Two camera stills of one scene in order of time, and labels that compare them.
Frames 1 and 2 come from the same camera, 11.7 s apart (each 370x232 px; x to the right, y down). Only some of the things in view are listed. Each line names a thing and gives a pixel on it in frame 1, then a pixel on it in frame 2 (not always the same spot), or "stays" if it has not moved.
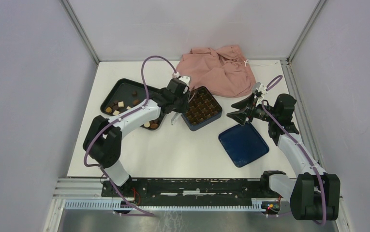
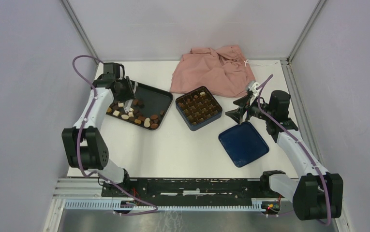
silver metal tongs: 175,117 to 132,85
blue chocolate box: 203,108 stays
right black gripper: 239,116 stays
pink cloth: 222,71 stays
